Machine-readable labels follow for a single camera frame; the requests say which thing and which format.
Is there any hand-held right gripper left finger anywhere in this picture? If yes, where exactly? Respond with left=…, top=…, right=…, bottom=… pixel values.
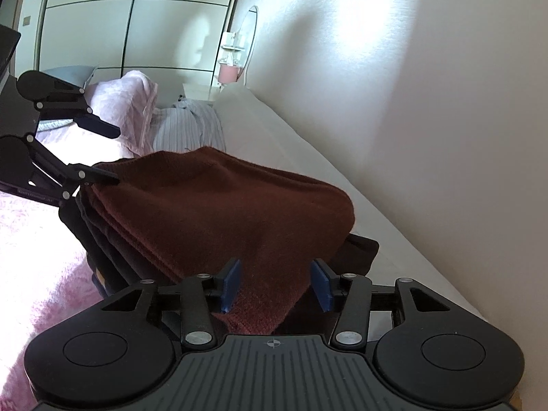
left=100, top=258, right=243, bottom=350

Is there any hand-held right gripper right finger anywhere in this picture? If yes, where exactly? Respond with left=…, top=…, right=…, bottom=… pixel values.
left=310, top=258, right=451, bottom=350

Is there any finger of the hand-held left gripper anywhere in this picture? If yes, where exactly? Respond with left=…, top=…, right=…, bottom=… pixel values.
left=26, top=136, right=120, bottom=200
left=36, top=86, right=122, bottom=139

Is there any brown knit cardigan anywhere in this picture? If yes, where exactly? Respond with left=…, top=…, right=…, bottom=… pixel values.
left=81, top=146, right=357, bottom=335

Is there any pale pink folded blanket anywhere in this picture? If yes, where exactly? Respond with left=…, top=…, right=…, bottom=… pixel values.
left=86, top=70, right=160, bottom=158

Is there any grey flat object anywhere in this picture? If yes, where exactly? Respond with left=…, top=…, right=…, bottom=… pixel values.
left=40, top=64, right=99, bottom=90

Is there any grey striped pillow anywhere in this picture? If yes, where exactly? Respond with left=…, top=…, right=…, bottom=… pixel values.
left=152, top=98, right=228, bottom=155

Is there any white nightstand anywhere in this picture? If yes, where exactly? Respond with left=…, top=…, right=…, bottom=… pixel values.
left=182, top=83, right=224, bottom=103

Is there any pink floral blanket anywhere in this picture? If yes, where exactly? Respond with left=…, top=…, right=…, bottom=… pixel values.
left=0, top=126, right=144, bottom=411

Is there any white wardrobe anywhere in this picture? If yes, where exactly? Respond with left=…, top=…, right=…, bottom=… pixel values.
left=19, top=0, right=246, bottom=74

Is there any pink cup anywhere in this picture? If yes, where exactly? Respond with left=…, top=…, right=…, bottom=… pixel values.
left=218, top=62, right=241, bottom=83

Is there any oval wall mirror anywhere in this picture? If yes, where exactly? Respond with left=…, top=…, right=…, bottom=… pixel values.
left=235, top=5, right=260, bottom=85

